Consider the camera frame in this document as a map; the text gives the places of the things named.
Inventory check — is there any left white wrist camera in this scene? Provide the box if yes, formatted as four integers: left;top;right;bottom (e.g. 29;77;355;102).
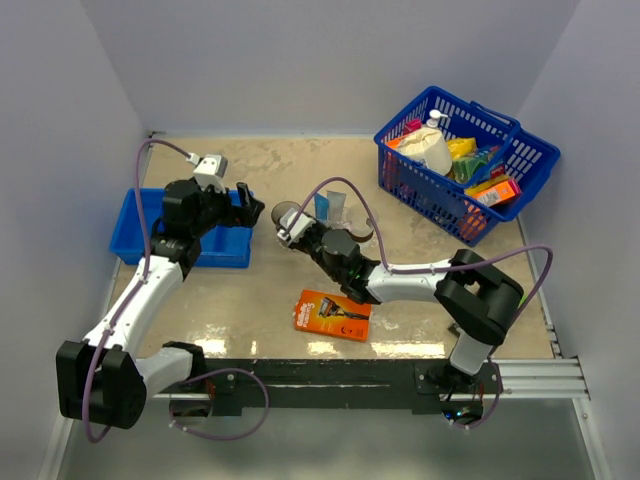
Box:
186;153;228;193

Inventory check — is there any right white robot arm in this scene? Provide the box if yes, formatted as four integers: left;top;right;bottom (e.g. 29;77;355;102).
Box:
277;216;523;393

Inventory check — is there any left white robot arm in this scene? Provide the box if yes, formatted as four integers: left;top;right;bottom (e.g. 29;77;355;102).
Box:
55;179;265;429

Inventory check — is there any blue plastic bin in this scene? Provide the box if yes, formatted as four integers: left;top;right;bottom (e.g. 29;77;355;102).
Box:
109;188;253;269

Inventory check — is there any orange pink box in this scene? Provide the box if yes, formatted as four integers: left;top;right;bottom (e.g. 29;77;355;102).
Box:
465;175;521;207

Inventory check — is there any white pump bottle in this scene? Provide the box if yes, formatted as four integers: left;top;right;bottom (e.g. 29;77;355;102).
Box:
426;109;449;129

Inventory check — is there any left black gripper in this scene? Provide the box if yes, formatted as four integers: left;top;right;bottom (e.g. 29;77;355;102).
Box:
190;180;263;238

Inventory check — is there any green sponge pack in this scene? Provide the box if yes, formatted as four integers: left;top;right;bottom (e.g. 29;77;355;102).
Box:
452;146;500;183

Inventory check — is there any yellow sponge pack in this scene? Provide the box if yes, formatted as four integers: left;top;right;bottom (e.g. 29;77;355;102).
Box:
446;137;477;160

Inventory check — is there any black green razor package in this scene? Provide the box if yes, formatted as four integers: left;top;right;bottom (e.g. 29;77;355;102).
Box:
447;322;462;337

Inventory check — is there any blue shopping basket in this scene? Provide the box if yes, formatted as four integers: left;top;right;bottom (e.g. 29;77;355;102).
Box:
374;86;560;246

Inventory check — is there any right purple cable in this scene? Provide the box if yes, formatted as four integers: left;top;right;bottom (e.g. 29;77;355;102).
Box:
287;177;555;431

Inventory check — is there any orange razor box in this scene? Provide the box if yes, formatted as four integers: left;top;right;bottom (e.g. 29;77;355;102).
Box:
293;289;372;343

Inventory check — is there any small red box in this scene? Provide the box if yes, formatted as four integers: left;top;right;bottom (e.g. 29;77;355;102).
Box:
403;118;422;134

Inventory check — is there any white toothpaste tube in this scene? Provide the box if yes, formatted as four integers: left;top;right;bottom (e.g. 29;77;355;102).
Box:
327;191;346;218

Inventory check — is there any black aluminium base frame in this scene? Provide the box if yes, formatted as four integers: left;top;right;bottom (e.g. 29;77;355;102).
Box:
62;349;596;431

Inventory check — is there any clear textured acrylic tray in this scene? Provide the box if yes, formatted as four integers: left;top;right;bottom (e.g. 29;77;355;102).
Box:
272;208;376;251

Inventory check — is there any dark smoked plastic cup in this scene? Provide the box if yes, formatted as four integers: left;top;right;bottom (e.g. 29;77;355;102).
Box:
271;200;300;226

